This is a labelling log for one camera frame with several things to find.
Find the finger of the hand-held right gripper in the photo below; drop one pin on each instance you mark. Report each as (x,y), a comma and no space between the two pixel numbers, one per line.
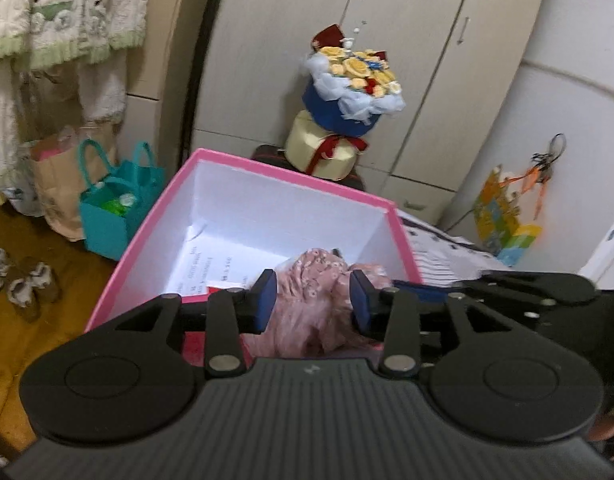
(422,285)

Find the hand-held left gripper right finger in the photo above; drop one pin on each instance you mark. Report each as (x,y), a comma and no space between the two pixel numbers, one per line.
(359,305)

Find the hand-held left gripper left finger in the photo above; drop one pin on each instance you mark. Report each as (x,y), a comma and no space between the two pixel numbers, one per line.
(267,302)

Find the pink floral cloth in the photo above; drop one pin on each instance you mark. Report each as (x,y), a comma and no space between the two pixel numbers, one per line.
(312,305)

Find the pink cardboard box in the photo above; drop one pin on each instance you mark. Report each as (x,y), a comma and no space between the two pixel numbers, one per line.
(287,215)

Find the printed paper sheet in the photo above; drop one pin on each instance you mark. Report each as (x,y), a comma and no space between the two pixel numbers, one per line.
(207,270)

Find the colourful paper gift bag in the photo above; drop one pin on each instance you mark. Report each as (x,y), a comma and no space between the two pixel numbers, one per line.
(497,215)

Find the dark stool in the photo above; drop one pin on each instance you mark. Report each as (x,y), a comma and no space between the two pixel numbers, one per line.
(267,157)

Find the teal felt bag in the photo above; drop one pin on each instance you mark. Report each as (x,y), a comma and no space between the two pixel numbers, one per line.
(107,230)

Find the green plastic bottle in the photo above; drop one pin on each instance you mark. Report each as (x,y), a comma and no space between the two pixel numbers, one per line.
(119,204)

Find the yellow flower bouquet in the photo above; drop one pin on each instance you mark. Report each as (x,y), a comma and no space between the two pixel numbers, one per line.
(337,110)

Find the beige wardrobe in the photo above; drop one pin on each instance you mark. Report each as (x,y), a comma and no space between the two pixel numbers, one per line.
(427,60)

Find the pair of shoes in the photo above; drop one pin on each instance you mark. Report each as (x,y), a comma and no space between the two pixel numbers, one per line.
(34,290)

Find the brown paper bag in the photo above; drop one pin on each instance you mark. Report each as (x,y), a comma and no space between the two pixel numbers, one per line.
(57,185)

